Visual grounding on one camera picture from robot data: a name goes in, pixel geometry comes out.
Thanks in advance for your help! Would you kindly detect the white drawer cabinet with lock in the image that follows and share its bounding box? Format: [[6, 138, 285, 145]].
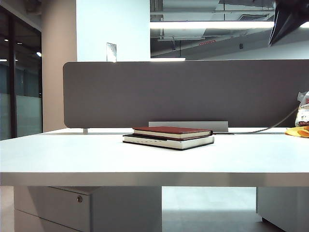
[[14, 186, 162, 232]]

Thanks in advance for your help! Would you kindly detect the silver wall plate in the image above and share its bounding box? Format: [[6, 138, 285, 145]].
[[106, 42, 118, 62]]

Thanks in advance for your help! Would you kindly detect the ceiling air vent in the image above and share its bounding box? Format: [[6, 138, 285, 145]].
[[238, 14, 269, 21]]

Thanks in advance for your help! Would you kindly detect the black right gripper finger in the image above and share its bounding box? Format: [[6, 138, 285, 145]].
[[268, 0, 284, 46], [271, 0, 309, 45]]

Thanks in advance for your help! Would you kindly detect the black hardcover book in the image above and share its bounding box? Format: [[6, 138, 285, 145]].
[[122, 133, 215, 151]]

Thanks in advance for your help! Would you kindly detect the yellow cloth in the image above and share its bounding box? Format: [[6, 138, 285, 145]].
[[285, 126, 309, 138]]

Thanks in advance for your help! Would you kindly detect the white cabinet on castors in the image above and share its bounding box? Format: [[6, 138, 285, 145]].
[[256, 187, 309, 232]]

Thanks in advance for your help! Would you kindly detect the grey power cable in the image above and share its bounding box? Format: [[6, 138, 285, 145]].
[[213, 107, 300, 135]]

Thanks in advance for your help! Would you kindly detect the grey desk divider panel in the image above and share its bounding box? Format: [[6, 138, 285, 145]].
[[63, 59, 309, 129]]

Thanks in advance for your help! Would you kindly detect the dark glass partition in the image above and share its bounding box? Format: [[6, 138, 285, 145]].
[[0, 6, 43, 141]]

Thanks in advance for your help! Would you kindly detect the long ceiling light strip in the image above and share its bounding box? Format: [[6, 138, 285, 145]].
[[150, 21, 276, 30]]

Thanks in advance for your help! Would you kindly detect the clear plastic snack bag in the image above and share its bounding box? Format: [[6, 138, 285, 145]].
[[295, 91, 309, 128]]

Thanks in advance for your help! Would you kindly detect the red hardcover book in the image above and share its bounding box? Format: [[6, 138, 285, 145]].
[[132, 126, 214, 142]]

